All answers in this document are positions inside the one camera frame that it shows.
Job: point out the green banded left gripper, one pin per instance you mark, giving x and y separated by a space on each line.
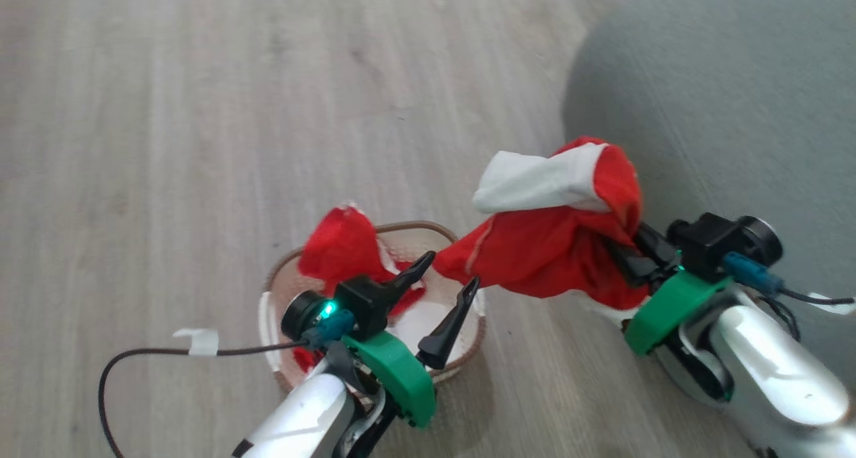
401 378

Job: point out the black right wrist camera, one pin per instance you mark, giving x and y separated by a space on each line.
719 244

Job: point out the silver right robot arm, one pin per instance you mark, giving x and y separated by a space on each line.
776 371

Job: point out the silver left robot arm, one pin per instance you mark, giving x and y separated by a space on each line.
304 411

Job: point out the cream perforated laundry basket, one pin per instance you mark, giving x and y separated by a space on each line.
284 274

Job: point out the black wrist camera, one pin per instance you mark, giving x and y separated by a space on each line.
361 301
719 244

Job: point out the grey sofa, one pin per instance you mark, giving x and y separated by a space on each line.
735 110

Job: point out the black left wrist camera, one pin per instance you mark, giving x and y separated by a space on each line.
361 301

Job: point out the red and white garment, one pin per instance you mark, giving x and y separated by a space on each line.
548 244

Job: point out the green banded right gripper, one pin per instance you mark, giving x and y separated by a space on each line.
669 307

